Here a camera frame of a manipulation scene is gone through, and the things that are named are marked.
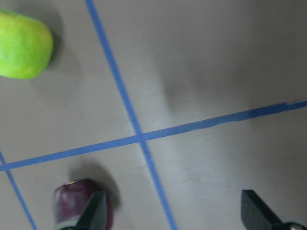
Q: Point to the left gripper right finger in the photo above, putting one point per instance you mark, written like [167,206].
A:
[256,215]

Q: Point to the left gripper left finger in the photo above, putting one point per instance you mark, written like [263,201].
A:
[94,216]

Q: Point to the dark red apple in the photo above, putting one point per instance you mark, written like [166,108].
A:
[70,200]

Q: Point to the green apple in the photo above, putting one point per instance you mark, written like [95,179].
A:
[26,46]

